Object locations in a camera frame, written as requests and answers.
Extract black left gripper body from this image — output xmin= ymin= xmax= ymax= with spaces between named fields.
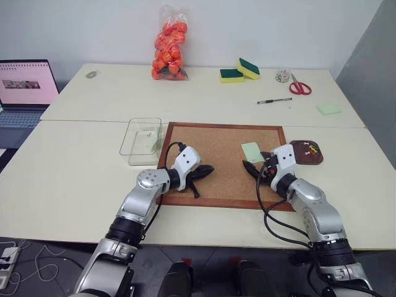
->
xmin=184 ymin=165 xmax=205 ymax=187

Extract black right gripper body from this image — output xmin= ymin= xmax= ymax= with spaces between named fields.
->
xmin=259 ymin=153 xmax=280 ymax=180

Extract green sticky note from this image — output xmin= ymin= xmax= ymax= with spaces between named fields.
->
xmin=241 ymin=141 xmax=265 ymax=163
xmin=148 ymin=126 xmax=160 ymax=154

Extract brown oval tray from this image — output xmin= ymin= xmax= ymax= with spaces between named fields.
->
xmin=288 ymin=139 xmax=325 ymax=166

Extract clear plastic box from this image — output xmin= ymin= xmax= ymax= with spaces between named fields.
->
xmin=119 ymin=117 xmax=163 ymax=168

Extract green sticky note pad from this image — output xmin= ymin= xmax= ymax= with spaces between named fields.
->
xmin=316 ymin=103 xmax=342 ymax=116

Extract clear jar of pushpins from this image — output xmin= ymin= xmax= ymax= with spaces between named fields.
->
xmin=275 ymin=69 xmax=292 ymax=84

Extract wood-framed cork board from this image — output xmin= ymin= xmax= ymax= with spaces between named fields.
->
xmin=157 ymin=121 xmax=296 ymax=212

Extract black pen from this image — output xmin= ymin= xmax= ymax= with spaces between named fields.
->
xmin=256 ymin=97 xmax=293 ymax=105

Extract yellow green sponge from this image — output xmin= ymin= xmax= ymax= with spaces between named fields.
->
xmin=219 ymin=68 xmax=246 ymax=85
xmin=236 ymin=57 xmax=261 ymax=81

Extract dark rounded shape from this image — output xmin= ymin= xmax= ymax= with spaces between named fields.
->
xmin=163 ymin=260 xmax=195 ymax=297
xmin=235 ymin=259 xmax=267 ymax=297

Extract bag of orange fruit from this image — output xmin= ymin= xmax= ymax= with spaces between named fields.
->
xmin=150 ymin=2 xmax=191 ymax=82

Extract open laptop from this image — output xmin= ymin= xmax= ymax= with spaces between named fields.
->
xmin=0 ymin=59 xmax=60 ymax=150

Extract white power strip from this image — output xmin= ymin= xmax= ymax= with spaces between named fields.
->
xmin=0 ymin=245 xmax=21 ymax=288

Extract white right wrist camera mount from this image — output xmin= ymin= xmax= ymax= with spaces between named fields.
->
xmin=271 ymin=144 xmax=300 ymax=190

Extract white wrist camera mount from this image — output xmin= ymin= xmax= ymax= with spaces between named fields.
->
xmin=271 ymin=144 xmax=300 ymax=190
xmin=174 ymin=147 xmax=202 ymax=191

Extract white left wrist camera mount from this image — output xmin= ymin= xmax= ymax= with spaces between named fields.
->
xmin=174 ymin=147 xmax=202 ymax=191

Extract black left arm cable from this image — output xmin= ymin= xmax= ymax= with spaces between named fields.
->
xmin=158 ymin=141 xmax=186 ymax=205

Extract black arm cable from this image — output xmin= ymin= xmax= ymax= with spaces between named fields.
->
xmin=256 ymin=160 xmax=314 ymax=249
xmin=158 ymin=141 xmax=186 ymax=205

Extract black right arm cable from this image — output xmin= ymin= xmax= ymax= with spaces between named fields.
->
xmin=256 ymin=160 xmax=314 ymax=249

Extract red-handled scissors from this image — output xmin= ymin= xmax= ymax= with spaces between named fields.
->
xmin=288 ymin=72 xmax=312 ymax=95

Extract white floor cable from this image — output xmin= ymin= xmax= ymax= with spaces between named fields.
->
xmin=9 ymin=239 xmax=85 ymax=291

